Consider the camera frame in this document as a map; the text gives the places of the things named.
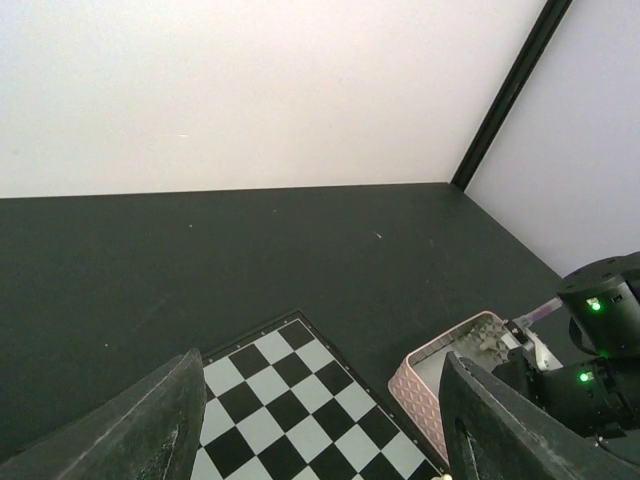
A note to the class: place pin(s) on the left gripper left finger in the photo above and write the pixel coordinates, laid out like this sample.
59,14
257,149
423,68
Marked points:
149,431

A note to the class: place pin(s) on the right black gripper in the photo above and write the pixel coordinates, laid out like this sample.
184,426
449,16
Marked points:
520,374

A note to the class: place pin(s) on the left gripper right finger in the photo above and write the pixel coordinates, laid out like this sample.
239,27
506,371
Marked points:
492,432

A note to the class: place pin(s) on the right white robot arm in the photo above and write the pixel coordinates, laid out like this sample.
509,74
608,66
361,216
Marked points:
598,397

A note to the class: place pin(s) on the black white chess board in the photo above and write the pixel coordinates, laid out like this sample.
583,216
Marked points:
281,404

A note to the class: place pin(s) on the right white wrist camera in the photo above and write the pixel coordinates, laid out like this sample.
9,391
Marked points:
521,338

